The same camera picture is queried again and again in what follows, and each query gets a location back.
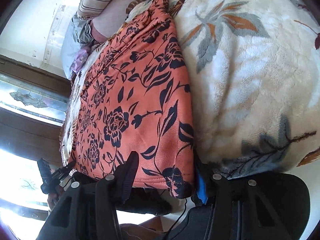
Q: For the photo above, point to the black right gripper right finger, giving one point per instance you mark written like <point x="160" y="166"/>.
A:
<point x="267" y="205"/>

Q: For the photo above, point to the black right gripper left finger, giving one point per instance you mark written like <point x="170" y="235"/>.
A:
<point x="89" y="211"/>

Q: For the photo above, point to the orange black floral garment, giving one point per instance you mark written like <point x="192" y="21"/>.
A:
<point x="136" y="98"/>

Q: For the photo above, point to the person's left hand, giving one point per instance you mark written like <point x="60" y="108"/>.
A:
<point x="54" y="197"/>

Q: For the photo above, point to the wooden stained glass door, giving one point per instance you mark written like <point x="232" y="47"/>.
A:
<point x="33" y="110"/>

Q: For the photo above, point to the purple floral cloth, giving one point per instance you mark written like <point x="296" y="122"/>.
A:
<point x="80" y="59"/>

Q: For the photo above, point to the grey pillow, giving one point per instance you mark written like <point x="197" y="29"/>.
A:
<point x="77" y="37"/>

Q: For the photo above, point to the cream leaf pattern blanket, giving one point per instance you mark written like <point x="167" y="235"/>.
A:
<point x="253" y="69"/>

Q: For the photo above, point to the pink bed sheet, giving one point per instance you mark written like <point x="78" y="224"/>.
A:
<point x="111" y="19"/>

